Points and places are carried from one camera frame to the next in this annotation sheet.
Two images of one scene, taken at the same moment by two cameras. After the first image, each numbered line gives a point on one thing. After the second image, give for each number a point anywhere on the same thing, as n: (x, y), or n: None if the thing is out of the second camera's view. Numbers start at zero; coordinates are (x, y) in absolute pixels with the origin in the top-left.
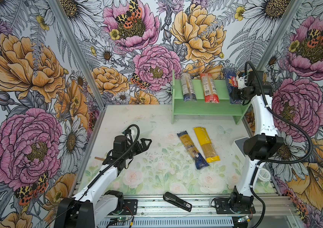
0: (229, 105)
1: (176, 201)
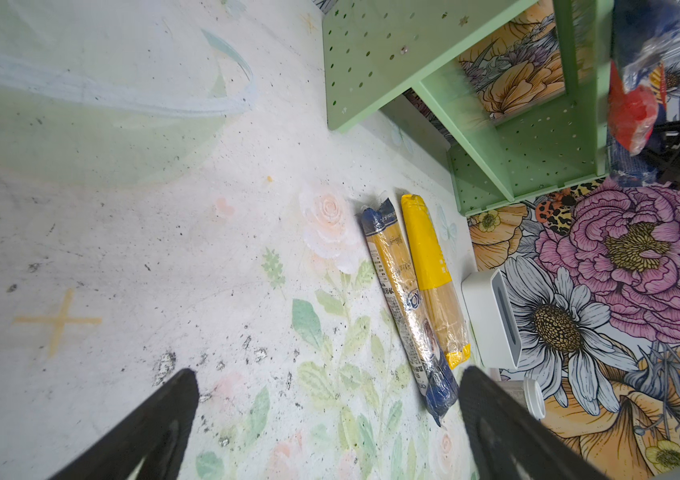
0: (374, 49)
1: None
